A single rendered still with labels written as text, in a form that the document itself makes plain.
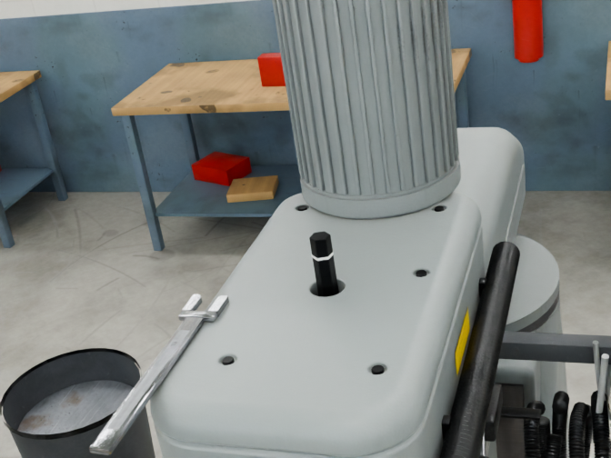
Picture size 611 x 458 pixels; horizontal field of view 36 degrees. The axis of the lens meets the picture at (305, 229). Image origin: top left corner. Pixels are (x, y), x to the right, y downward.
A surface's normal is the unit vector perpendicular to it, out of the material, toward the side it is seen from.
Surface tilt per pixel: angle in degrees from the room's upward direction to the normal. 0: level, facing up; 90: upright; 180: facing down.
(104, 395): 0
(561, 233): 0
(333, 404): 0
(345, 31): 90
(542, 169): 90
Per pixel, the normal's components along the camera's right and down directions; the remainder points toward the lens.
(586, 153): -0.29, 0.47
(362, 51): -0.05, 0.45
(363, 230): -0.15, -0.88
